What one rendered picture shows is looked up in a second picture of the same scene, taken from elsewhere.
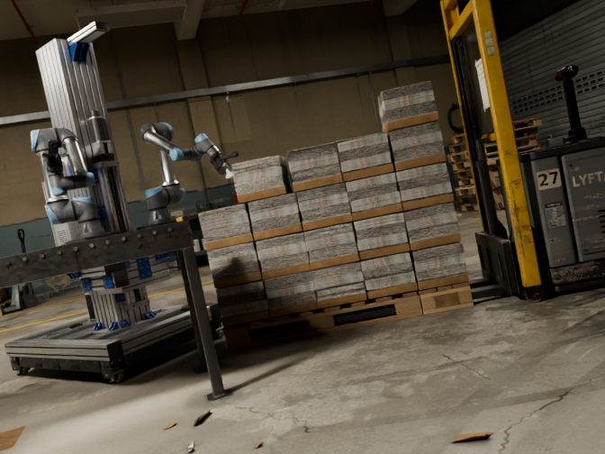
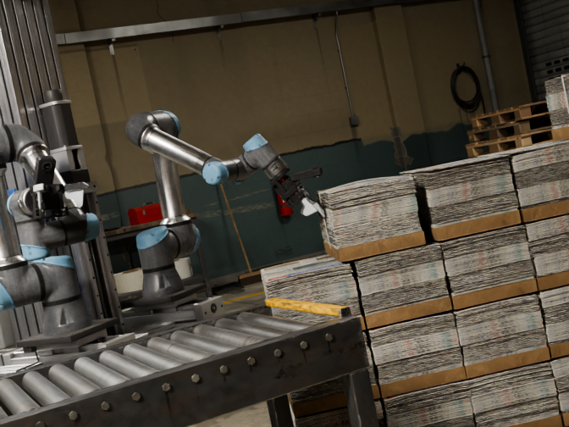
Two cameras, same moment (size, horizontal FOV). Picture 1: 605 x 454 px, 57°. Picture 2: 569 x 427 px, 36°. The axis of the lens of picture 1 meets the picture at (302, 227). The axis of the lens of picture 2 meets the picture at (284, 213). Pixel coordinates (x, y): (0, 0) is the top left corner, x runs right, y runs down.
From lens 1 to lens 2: 1.12 m
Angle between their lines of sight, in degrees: 9
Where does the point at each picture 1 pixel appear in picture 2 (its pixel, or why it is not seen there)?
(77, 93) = (22, 57)
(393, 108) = not seen: outside the picture
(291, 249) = (433, 342)
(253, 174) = (367, 210)
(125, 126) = not seen: outside the picture
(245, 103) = (140, 57)
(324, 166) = (490, 196)
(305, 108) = (237, 68)
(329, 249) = (499, 342)
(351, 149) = (537, 166)
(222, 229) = not seen: hidden behind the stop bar
